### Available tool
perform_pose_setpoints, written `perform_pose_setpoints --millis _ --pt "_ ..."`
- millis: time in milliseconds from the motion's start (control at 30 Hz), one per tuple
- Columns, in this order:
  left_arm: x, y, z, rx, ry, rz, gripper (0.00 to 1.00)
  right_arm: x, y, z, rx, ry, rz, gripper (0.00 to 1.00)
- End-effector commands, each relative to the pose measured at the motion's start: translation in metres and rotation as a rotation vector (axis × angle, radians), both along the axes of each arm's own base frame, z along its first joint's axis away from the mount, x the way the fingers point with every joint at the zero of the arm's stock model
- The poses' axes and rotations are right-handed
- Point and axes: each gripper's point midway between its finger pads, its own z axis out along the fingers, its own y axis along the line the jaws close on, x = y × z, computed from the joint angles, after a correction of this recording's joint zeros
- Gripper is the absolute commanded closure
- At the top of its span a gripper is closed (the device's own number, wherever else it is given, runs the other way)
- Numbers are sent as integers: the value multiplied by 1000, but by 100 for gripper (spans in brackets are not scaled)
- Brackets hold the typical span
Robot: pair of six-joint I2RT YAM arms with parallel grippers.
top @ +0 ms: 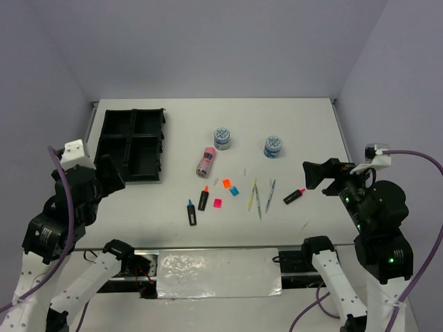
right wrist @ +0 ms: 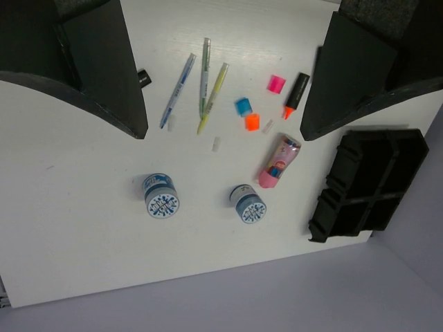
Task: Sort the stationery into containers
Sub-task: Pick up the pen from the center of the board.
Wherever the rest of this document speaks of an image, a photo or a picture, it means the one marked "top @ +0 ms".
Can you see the orange highlighter cap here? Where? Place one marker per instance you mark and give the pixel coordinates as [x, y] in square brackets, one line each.
[226, 183]

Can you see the pink highlighter marker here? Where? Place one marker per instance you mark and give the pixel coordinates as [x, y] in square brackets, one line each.
[294, 196]

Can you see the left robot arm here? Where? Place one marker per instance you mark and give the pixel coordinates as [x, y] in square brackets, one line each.
[49, 241]

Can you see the yellow pen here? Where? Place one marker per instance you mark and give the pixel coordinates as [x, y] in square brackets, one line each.
[250, 200]

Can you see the blue-lidded jar right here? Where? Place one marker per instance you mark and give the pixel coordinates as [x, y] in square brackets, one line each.
[272, 146]

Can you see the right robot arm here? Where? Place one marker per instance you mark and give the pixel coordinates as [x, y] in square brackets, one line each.
[377, 212]

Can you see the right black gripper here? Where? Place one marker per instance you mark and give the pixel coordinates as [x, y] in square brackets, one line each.
[342, 169]

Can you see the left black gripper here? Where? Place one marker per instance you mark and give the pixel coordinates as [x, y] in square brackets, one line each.
[113, 181]

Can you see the green pen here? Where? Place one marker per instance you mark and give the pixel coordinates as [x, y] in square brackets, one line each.
[257, 196]

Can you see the pink-capped clear tube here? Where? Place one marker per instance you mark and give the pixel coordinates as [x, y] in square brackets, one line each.
[203, 168]

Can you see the pink highlighter cap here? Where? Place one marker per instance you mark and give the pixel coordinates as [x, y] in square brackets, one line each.
[217, 203]

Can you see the blue-lidded jar left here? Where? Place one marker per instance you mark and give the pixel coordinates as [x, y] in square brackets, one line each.
[221, 138]

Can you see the orange highlighter marker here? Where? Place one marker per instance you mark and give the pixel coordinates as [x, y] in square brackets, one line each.
[203, 199]

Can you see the blue-lidded jar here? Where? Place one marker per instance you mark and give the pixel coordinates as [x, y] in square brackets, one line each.
[272, 146]
[221, 138]

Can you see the black four-compartment organizer tray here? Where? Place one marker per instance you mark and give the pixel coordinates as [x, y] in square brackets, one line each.
[134, 140]

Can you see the blue highlighter cap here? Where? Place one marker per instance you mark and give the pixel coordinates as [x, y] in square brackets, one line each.
[234, 191]

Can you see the blue pen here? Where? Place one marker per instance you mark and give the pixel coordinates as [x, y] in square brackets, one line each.
[268, 202]

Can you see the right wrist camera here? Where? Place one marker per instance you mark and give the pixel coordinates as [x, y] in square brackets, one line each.
[377, 155]

